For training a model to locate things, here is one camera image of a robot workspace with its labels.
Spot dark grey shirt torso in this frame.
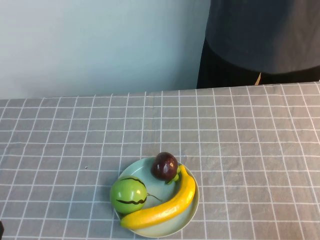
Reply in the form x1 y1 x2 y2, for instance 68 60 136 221
204 0 320 75

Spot green striped toy watermelon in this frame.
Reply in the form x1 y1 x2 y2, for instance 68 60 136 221
110 175 148 215

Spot yellow toy banana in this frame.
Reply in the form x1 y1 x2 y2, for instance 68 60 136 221
119 164 197 230

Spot grey checked tablecloth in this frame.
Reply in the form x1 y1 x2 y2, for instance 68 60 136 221
0 81 320 240

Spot dark purple toy mangosteen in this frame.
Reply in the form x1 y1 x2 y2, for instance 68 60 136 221
152 151 181 185

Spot light blue round plate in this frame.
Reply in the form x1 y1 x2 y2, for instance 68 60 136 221
113 156 200 238

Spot black trousers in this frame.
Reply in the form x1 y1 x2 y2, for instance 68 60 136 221
196 37 320 89

